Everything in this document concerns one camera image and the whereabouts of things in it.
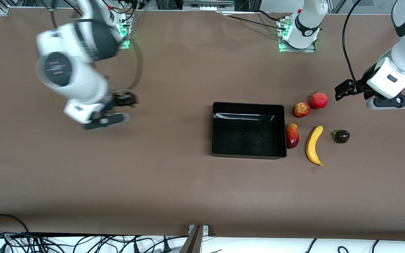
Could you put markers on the red yellow apple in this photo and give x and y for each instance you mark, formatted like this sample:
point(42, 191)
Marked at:
point(301, 110)

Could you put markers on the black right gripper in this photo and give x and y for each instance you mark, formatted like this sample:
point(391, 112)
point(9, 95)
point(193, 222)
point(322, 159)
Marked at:
point(120, 101)

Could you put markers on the red orange mango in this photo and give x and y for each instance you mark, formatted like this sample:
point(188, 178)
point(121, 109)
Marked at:
point(292, 135)

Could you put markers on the aluminium frame post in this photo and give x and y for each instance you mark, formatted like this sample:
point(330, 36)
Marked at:
point(192, 244)

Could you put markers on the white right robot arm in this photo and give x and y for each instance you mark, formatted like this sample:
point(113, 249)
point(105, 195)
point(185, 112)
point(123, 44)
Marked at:
point(79, 84)

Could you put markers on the black plastic box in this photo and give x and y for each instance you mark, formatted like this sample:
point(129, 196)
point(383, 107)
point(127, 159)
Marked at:
point(248, 137)

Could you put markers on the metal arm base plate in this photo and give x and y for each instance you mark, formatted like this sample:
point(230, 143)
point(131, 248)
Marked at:
point(126, 40)
point(283, 47)

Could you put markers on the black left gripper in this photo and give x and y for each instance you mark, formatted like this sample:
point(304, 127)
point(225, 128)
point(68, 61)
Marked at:
point(360, 86)

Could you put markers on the red pomegranate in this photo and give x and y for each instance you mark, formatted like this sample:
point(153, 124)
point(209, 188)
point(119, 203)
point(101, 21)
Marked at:
point(318, 100)

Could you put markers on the yellow banana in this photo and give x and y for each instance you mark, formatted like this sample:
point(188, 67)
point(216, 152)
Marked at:
point(311, 144)

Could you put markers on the dark purple eggplant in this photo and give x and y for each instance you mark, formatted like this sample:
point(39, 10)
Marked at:
point(342, 136)

